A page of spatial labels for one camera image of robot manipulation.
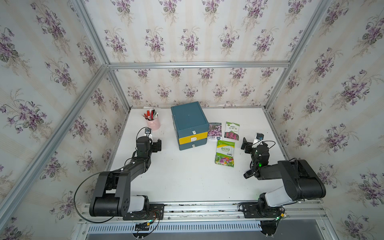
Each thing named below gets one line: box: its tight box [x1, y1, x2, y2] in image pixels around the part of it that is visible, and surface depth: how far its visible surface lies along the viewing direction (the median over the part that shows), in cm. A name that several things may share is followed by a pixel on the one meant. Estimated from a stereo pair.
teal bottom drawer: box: [179, 138, 208, 151], surface depth 95 cm
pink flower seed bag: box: [207, 122, 222, 141], surface depth 106 cm
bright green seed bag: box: [214, 140, 235, 168], surface depth 95 cm
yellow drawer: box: [178, 131, 208, 145], surface depth 88 cm
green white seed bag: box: [224, 121, 240, 141], surface depth 107 cm
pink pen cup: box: [144, 115, 161, 131], surface depth 103 cm
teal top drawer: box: [177, 124, 210, 140], surface depth 84 cm
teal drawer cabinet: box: [171, 101, 210, 151], surface depth 88 cm
